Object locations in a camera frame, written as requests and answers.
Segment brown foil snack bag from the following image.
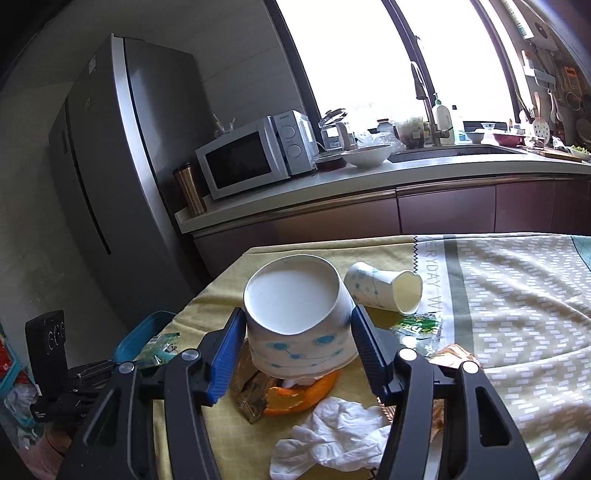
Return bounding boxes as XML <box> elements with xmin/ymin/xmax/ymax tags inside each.
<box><xmin>228</xmin><ymin>340</ymin><xmax>279</xmax><ymax>424</ymax></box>

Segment green clear snack wrapper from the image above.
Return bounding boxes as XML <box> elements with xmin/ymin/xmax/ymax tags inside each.
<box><xmin>390</xmin><ymin>312</ymin><xmax>441</xmax><ymax>357</ymax></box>

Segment white blue-dotted paper cup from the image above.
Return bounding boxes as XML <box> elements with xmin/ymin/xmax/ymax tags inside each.
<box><xmin>344</xmin><ymin>262</ymin><xmax>423</xmax><ymax>315</ymax></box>

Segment orange peel piece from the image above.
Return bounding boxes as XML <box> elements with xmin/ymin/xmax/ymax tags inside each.
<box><xmin>263</xmin><ymin>371</ymin><xmax>339</xmax><ymax>416</ymax></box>

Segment large white paper bowl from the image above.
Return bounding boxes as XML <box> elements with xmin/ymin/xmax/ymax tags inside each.
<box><xmin>243</xmin><ymin>254</ymin><xmax>358</xmax><ymax>380</ymax></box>

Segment blue plastic trash bin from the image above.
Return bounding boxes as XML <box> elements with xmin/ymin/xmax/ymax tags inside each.
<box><xmin>113</xmin><ymin>310</ymin><xmax>175</xmax><ymax>363</ymax></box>

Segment kitchen counter with cabinets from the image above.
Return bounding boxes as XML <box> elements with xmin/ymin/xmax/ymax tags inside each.
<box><xmin>176</xmin><ymin>147</ymin><xmax>590</xmax><ymax>276</ymax></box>

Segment kitchen faucet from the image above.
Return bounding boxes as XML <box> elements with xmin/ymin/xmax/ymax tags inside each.
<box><xmin>411</xmin><ymin>61</ymin><xmax>450</xmax><ymax>147</ymax></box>

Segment teal plastic basket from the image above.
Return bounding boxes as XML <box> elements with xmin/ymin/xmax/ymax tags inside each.
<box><xmin>1</xmin><ymin>330</ymin><xmax>31</xmax><ymax>429</ymax></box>

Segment crumpled white tissue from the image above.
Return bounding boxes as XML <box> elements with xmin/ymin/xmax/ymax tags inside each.
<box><xmin>270</xmin><ymin>396</ymin><xmax>391</xmax><ymax>479</ymax></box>

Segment yellow patterned tablecloth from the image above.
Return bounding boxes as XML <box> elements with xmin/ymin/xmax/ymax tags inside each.
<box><xmin>166</xmin><ymin>233</ymin><xmax>590</xmax><ymax>479</ymax></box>

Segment copper thermos tumbler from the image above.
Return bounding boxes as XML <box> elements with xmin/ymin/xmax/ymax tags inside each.
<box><xmin>173</xmin><ymin>163</ymin><xmax>206</xmax><ymax>217</ymax></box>

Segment red dish on counter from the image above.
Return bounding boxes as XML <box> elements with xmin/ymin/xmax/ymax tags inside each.
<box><xmin>315</xmin><ymin>153</ymin><xmax>346</xmax><ymax>172</ymax></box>

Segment white ceramic bowl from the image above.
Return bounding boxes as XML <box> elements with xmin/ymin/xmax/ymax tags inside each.
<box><xmin>342</xmin><ymin>144</ymin><xmax>393</xmax><ymax>168</ymax></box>

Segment glass electric kettle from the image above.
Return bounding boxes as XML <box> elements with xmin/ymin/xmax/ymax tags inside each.
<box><xmin>318</xmin><ymin>108</ymin><xmax>356</xmax><ymax>152</ymax></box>

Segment white microwave oven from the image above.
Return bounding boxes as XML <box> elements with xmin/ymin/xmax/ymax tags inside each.
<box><xmin>197</xmin><ymin>110</ymin><xmax>318</xmax><ymax>200</ymax></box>

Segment white soap bottle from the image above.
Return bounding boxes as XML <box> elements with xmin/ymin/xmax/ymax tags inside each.
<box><xmin>433</xmin><ymin>98</ymin><xmax>455</xmax><ymax>146</ymax></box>

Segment silver refrigerator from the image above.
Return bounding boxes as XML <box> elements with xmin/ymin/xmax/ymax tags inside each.
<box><xmin>48</xmin><ymin>35</ymin><xmax>213</xmax><ymax>328</ymax></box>

